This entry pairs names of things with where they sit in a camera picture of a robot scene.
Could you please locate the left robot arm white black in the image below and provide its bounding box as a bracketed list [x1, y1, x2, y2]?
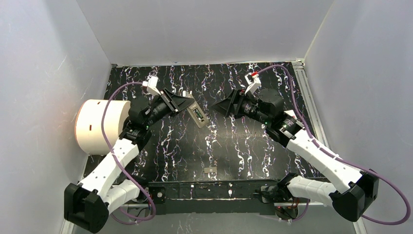
[64, 89, 194, 234]

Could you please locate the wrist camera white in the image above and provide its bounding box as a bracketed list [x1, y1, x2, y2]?
[244, 72, 261, 94]
[142, 76, 161, 96]

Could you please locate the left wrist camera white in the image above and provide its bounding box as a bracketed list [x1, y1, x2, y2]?
[142, 76, 161, 96]

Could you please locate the white cylindrical bin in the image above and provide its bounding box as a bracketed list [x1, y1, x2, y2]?
[75, 99, 131, 155]

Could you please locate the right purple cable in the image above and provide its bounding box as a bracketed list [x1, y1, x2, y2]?
[251, 64, 412, 226]

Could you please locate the white battery cover piece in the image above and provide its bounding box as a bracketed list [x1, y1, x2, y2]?
[182, 90, 193, 98]

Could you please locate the white battery box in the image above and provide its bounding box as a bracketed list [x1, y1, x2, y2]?
[285, 110, 297, 119]

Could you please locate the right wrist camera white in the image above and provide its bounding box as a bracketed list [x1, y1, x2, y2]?
[244, 72, 261, 94]

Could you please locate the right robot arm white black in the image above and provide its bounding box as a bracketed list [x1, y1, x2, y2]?
[212, 89, 378, 222]

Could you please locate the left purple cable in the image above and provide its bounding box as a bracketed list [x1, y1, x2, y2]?
[100, 81, 157, 226]

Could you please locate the white remote control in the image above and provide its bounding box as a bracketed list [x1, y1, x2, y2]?
[185, 93, 209, 128]

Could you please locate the purple cable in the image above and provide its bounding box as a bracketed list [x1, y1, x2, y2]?
[251, 64, 412, 226]
[100, 81, 157, 226]

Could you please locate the aluminium frame rail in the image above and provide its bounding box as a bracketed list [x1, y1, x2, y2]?
[61, 58, 369, 234]

